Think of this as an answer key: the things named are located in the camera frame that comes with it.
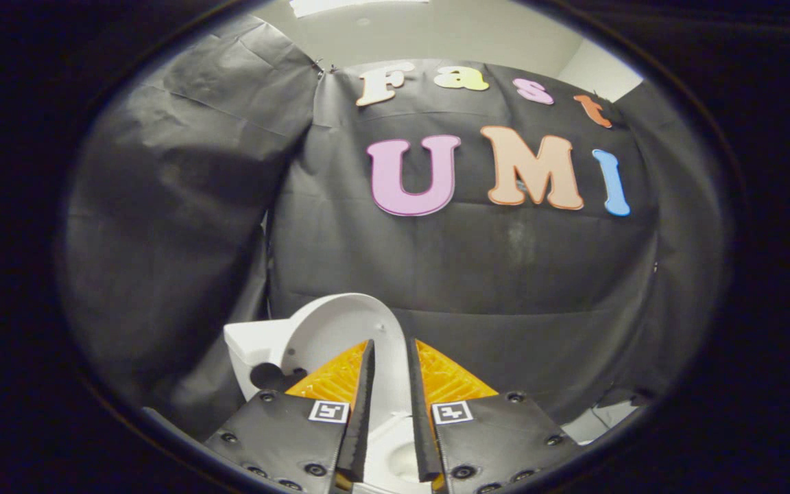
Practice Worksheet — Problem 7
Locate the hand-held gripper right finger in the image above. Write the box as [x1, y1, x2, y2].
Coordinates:
[405, 338, 585, 494]

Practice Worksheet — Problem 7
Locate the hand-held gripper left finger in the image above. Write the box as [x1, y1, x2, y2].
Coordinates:
[203, 340, 376, 494]

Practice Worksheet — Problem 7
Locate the white toilet lid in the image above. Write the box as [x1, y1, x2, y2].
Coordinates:
[281, 293, 414, 427]

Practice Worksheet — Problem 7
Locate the white toilet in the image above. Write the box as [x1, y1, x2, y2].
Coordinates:
[224, 319, 437, 494]

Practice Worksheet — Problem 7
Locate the black backdrop cloth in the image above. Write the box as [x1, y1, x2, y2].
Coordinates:
[59, 14, 733, 441]

